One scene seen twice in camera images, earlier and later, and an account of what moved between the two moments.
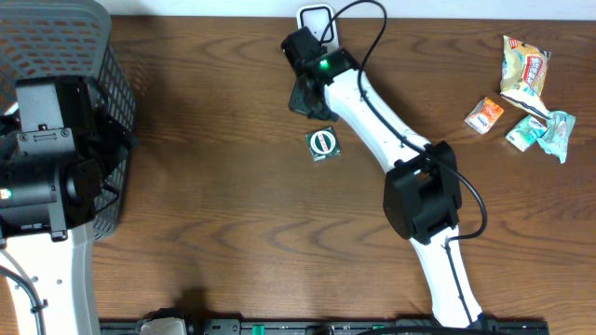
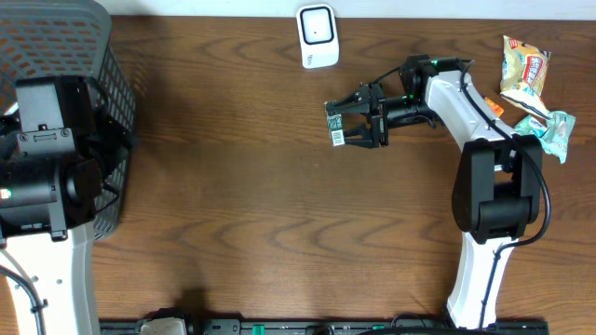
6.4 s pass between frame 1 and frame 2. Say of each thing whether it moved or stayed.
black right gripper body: moved
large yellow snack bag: stayed
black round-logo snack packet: moved
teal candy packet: stayed
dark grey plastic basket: stayed
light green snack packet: stayed
